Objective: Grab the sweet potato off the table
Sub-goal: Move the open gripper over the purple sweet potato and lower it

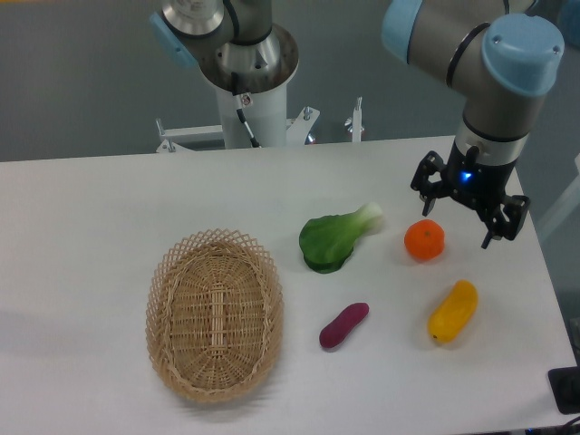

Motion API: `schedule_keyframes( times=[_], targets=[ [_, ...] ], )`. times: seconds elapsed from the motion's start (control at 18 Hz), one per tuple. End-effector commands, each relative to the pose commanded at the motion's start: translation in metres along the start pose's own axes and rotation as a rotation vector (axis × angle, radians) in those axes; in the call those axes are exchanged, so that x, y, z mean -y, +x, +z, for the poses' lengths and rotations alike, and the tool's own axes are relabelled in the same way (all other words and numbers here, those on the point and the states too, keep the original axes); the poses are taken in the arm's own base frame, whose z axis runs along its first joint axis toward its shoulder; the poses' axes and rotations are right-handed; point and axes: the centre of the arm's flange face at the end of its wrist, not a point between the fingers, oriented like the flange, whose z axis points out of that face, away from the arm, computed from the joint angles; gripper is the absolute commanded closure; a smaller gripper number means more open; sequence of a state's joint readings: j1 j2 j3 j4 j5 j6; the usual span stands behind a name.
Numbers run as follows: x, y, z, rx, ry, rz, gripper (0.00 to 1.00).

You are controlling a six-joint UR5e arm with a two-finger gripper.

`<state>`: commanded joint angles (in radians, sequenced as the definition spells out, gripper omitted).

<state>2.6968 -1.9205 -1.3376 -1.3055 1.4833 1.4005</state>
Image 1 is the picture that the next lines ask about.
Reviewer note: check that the yellow mango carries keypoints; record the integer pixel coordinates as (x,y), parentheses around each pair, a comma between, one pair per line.
(454,313)

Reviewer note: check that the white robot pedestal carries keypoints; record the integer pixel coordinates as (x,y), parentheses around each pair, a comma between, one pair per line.
(250,84)

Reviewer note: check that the oval wicker basket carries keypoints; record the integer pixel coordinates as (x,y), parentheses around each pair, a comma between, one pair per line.
(215,316)

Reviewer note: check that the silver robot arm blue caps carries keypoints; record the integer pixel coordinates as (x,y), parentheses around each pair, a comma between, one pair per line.
(502,59)

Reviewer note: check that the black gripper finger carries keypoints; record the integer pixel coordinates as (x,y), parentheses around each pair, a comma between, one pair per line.
(504,218)
(430,181)

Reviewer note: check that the white metal base frame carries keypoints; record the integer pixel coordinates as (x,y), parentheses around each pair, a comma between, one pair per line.
(247,122)

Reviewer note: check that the black device at table edge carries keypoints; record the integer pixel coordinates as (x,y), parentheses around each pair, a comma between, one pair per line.
(564,383)

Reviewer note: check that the purple sweet potato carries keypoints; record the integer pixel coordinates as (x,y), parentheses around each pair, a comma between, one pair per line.
(334,333)

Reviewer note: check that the green bok choy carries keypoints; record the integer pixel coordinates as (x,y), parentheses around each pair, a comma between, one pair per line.
(327,242)

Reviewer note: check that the orange tangerine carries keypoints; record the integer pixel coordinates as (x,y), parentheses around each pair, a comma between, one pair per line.
(424,239)

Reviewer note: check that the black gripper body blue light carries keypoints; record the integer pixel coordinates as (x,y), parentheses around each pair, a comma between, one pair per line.
(478,171)

